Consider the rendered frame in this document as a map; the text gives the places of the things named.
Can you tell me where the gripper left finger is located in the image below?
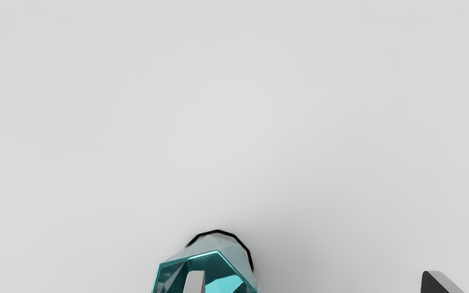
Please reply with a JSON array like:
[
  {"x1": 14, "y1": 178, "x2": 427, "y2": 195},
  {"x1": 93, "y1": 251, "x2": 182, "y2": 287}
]
[{"x1": 183, "y1": 271, "x2": 206, "y2": 293}]

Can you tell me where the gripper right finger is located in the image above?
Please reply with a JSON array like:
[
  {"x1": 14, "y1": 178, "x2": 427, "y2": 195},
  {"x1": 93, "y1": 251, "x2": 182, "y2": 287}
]
[{"x1": 421, "y1": 271, "x2": 465, "y2": 293}]

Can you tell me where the teal faceted mug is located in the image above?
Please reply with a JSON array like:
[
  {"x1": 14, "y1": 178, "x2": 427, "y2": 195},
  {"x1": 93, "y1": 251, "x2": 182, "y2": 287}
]
[{"x1": 152, "y1": 232, "x2": 260, "y2": 293}]

